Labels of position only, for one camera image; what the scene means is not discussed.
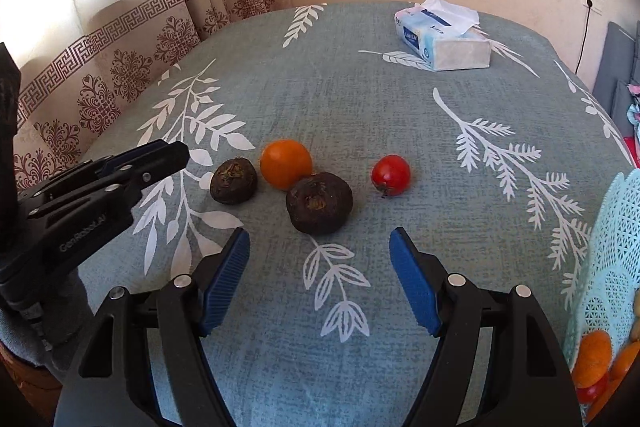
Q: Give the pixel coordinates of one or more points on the pink patterned cloth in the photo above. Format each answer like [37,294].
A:
[635,112]

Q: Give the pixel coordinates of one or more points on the dark wrinkled passion fruit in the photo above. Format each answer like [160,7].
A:
[319,203]
[233,181]

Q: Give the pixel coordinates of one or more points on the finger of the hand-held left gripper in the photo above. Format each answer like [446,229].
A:
[110,197]
[120,163]

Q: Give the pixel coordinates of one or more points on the large brown round fruit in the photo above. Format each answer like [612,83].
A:
[636,309]

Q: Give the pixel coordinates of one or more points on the teal lattice plastic basket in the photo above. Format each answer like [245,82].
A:
[605,267]

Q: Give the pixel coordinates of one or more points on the grey-green leaf print tablecloth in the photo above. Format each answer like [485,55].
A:
[350,117]

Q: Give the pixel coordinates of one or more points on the large red tomato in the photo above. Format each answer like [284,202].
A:
[592,392]

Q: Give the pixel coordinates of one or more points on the large orange with stem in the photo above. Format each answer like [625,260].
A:
[592,357]

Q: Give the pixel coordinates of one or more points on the beige patterned curtain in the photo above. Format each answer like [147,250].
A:
[125,32]

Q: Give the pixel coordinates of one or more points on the grey cushion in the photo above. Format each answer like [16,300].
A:
[612,57]
[621,107]

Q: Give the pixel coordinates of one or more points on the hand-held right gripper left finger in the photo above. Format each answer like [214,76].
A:
[227,277]

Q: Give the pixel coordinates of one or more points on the white wall socket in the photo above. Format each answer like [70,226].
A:
[593,2]

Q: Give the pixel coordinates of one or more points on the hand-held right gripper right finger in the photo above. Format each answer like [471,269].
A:
[412,277]

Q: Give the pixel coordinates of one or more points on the small red tomato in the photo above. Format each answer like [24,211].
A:
[391,174]

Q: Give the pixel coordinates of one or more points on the small orange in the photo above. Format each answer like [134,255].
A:
[286,163]

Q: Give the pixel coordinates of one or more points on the tissue box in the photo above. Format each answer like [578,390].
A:
[440,42]

